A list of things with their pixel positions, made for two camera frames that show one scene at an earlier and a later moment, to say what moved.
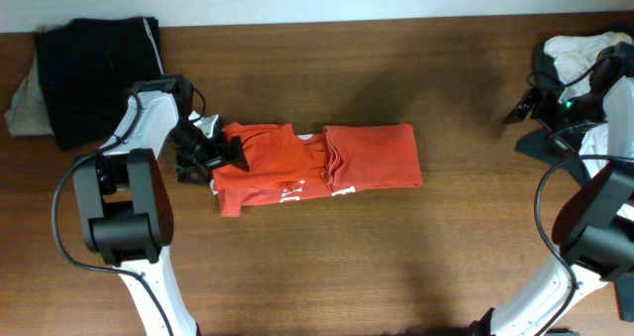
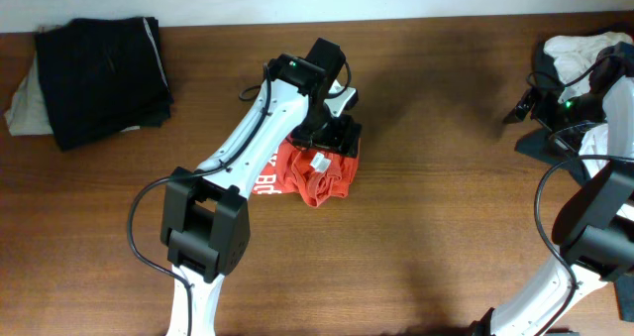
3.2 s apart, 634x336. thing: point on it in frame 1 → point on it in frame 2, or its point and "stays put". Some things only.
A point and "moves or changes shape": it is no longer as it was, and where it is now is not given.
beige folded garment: x=28 y=114 stays put
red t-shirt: x=284 y=168 moves or changes shape
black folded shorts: x=88 y=66 stays put
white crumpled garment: x=572 y=56 stays put
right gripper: x=545 y=102 stays put
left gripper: x=215 y=158 → x=345 y=137
